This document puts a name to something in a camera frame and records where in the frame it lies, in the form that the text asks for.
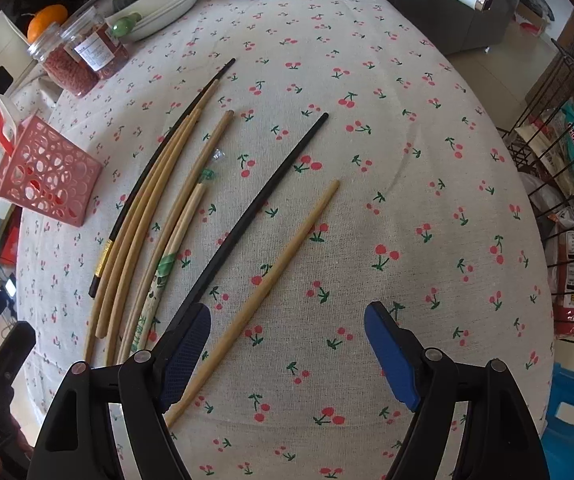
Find brown cardboard box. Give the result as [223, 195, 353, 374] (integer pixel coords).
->
[552, 7, 574, 61]

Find cherry print tablecloth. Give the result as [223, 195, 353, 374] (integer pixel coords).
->
[14, 0, 555, 480]

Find labelled clear jar red contents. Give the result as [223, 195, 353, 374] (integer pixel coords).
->
[61, 7, 130, 81]

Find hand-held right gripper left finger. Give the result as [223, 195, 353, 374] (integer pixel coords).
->
[27, 302, 212, 480]

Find plain black chopstick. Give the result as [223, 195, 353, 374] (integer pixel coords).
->
[164, 112, 330, 336]

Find beige snack packet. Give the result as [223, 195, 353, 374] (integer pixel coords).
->
[514, 110, 568, 176]

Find clear jar of red beans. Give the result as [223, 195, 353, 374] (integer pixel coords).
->
[28, 22, 100, 98]

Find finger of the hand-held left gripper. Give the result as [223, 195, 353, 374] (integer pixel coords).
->
[0, 321, 36, 391]

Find white plastic spoon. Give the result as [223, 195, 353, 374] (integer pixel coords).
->
[0, 92, 22, 141]

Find small green round object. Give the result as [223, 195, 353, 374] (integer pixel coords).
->
[111, 12, 142, 38]

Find pink perforated plastic basket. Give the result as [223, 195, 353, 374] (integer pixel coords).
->
[0, 114, 104, 227]

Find black chopstick with gold band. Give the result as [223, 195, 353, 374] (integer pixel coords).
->
[88, 58, 236, 298]

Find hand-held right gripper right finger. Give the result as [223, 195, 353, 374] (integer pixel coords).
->
[363, 301, 550, 480]

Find white bowl stack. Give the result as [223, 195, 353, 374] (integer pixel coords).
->
[104, 0, 200, 43]

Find orange fruit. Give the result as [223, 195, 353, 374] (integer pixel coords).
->
[27, 4, 69, 43]

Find wooden chopstick with torn wrapper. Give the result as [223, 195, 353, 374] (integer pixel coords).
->
[118, 110, 235, 358]

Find black wire rack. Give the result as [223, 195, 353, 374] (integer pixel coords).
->
[499, 37, 574, 341]

